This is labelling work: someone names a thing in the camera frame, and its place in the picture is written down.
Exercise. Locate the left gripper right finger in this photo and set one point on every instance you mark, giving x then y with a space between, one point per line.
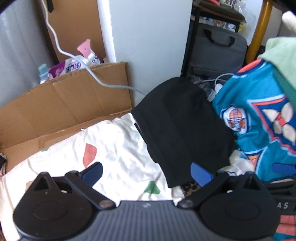
210 184

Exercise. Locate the light green garment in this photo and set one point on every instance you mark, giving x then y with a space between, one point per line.
280 51

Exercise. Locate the cream printed bedsheet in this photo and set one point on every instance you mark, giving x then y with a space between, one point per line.
129 173

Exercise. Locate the black drawstring shorts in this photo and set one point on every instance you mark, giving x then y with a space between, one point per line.
180 126

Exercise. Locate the cardboard sheet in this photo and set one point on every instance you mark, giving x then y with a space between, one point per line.
37 116

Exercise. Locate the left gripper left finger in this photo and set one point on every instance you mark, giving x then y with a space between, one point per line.
83 182

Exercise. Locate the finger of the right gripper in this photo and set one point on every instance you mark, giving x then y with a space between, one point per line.
281 168

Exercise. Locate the purple white plastic package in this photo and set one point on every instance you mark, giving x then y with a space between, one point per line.
88 57

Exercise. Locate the round table with gold leg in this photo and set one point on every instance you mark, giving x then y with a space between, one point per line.
262 25

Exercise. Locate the teal sports jersey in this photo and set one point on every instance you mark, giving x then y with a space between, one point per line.
255 108

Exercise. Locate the leopard print folded garment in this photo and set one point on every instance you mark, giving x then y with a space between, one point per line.
189 188

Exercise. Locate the white power strip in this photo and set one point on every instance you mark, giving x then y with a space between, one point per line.
217 86

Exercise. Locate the grey laptop bag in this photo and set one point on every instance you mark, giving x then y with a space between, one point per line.
215 51

